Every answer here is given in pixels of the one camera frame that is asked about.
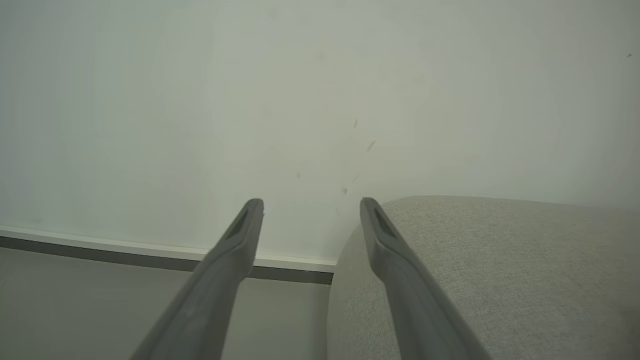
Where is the grey fabric sofa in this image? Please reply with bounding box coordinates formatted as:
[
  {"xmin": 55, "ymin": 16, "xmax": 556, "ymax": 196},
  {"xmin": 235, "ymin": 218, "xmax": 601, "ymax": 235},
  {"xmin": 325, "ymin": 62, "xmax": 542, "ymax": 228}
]
[{"xmin": 327, "ymin": 194, "xmax": 640, "ymax": 360}]

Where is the white grey baseboard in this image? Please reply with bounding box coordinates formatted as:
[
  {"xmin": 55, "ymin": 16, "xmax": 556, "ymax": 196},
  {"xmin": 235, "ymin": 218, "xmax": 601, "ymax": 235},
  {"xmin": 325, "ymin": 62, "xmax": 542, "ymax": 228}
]
[{"xmin": 0, "ymin": 224, "xmax": 337, "ymax": 286}]

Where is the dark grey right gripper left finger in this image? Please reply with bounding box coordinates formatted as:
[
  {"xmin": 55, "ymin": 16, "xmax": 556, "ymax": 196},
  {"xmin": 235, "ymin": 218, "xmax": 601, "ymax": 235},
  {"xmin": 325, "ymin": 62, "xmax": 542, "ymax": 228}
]
[{"xmin": 129, "ymin": 198, "xmax": 265, "ymax": 360}]

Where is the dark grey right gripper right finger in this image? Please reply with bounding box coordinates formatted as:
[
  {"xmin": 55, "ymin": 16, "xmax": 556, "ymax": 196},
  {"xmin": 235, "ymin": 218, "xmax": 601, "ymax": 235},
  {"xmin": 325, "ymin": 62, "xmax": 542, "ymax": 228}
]
[{"xmin": 359, "ymin": 196, "xmax": 494, "ymax": 360}]

